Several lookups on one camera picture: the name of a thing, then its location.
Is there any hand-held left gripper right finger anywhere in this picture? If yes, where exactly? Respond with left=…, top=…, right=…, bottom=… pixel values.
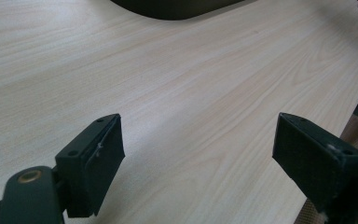
left=271, top=111, right=358, bottom=216

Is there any black key rack with tray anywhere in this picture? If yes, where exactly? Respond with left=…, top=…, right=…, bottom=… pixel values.
left=109, top=0, right=247, bottom=21

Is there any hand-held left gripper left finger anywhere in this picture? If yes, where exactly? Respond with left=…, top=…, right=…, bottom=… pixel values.
left=54, top=113, right=127, bottom=219

